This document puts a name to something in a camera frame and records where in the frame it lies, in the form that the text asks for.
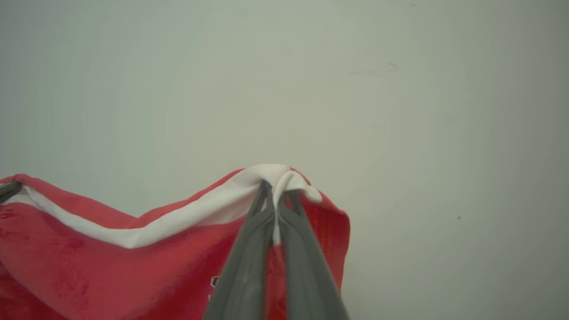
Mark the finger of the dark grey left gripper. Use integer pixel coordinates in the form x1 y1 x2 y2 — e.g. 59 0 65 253
0 181 23 203

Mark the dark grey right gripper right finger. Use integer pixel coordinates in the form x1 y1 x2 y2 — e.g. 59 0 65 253
278 190 349 320

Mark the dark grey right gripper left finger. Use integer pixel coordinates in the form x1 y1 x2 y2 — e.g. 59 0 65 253
202 180 276 320

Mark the red white t-shirt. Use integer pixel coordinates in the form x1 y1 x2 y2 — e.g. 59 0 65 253
0 164 351 320

